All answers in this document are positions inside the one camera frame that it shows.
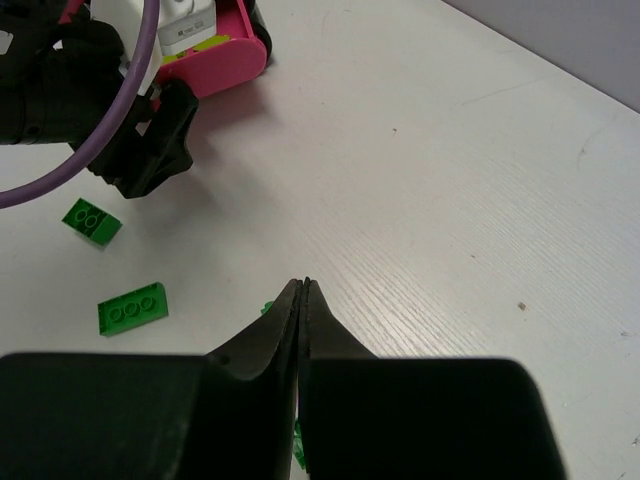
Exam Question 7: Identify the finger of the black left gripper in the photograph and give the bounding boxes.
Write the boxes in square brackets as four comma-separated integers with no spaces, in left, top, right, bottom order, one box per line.
[119,79,199,199]

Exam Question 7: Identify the green hollow lego brick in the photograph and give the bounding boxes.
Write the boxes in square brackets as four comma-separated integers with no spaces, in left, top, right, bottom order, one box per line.
[293,418,307,472]

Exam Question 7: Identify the green lego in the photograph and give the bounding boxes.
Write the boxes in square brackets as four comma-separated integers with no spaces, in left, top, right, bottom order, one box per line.
[97,282,169,337]

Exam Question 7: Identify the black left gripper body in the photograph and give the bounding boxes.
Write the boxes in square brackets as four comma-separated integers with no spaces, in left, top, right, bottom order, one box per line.
[0,0,166,191]

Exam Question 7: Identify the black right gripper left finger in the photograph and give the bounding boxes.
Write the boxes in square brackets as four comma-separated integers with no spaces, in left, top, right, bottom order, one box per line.
[1,280,303,479]

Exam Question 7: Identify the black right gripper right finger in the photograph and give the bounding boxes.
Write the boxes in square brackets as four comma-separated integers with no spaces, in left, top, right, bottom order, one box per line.
[298,279,566,479]

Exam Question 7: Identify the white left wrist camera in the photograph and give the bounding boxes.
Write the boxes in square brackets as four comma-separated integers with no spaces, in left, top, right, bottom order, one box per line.
[90,0,216,96]

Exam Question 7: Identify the green 2x3 lego brick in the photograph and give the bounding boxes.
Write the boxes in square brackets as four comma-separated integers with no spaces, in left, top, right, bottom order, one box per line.
[62,198,122,249]

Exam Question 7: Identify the green lego brick number two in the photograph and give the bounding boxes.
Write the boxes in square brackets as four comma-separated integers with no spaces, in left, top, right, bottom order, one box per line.
[261,301,274,315]

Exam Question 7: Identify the black pink drawer organizer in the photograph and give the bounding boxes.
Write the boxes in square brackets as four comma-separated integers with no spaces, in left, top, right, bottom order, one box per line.
[61,1,272,99]

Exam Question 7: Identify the lime long lego brick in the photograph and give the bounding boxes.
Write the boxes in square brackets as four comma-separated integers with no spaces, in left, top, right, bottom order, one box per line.
[162,35,231,65]

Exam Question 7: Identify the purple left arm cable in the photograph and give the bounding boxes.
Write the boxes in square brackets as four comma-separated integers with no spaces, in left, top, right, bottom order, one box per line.
[0,0,164,210]

